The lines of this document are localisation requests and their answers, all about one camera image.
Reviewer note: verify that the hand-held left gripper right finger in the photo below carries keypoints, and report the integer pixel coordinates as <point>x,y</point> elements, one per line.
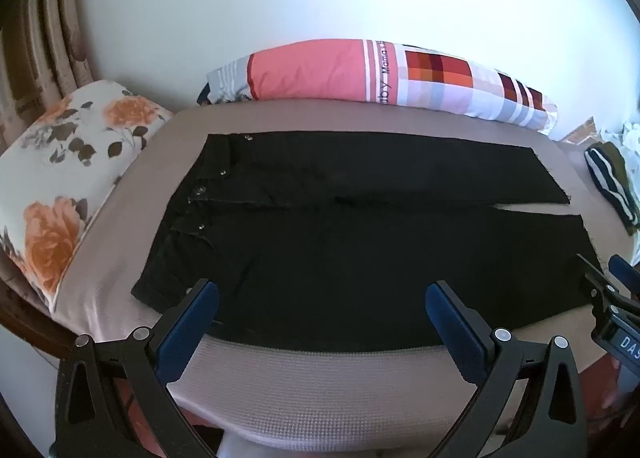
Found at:
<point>450,323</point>

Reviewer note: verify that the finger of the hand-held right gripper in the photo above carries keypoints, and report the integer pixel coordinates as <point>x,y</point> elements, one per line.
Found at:
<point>625,275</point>
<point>597,283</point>

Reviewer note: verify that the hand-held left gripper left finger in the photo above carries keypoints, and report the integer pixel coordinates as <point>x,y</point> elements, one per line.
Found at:
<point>192,318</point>

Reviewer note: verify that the black pants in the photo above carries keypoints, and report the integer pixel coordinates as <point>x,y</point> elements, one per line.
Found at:
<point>350,263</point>

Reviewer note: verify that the dark striped cloth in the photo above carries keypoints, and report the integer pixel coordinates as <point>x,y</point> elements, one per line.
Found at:
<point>607,178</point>

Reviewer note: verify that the white crumpled cloth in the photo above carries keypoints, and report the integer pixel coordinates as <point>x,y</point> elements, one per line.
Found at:
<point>630,138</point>

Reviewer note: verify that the white floral pillow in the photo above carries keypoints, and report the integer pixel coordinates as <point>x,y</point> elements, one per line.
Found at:
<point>75,163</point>

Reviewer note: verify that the pink checkered pillow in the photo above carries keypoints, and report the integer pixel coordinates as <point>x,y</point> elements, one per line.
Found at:
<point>310,68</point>

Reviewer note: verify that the brown striped curtain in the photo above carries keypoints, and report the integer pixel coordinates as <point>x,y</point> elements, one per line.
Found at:
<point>55,38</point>

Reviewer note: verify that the dark wooden bed frame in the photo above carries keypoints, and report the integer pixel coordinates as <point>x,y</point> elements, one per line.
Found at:
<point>30,318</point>

